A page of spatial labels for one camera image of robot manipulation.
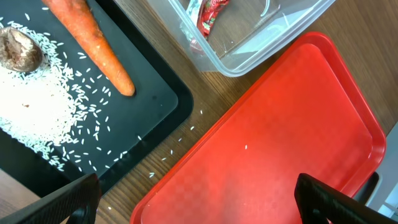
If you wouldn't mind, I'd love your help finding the orange carrot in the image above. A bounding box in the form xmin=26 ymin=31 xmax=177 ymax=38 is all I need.
xmin=43 ymin=0 xmax=136 ymax=96

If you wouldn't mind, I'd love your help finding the black plastic tray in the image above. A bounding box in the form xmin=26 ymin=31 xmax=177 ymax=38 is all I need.
xmin=1 ymin=1 xmax=193 ymax=197

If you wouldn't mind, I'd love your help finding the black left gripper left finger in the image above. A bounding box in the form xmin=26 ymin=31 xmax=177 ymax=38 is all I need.
xmin=1 ymin=173 xmax=101 ymax=224

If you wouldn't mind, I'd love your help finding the brown food scrap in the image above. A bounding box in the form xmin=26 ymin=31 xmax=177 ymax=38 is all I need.
xmin=1 ymin=27 xmax=44 ymax=72

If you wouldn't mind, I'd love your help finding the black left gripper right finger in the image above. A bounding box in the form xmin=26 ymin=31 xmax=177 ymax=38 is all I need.
xmin=294 ymin=173 xmax=397 ymax=224

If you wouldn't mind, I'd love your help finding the grey dishwasher rack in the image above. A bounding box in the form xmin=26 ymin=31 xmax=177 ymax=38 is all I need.
xmin=354 ymin=124 xmax=397 ymax=221

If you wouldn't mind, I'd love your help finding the red serving tray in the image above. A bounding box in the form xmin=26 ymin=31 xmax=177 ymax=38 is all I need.
xmin=131 ymin=32 xmax=386 ymax=224

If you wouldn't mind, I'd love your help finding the clear plastic bin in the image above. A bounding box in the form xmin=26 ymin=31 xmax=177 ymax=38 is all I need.
xmin=148 ymin=0 xmax=334 ymax=77

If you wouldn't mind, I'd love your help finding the pile of white rice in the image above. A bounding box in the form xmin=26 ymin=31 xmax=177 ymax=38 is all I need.
xmin=0 ymin=12 xmax=144 ymax=172

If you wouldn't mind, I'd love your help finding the red snack wrapper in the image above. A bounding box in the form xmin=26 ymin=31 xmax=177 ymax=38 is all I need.
xmin=186 ymin=0 xmax=229 ymax=40

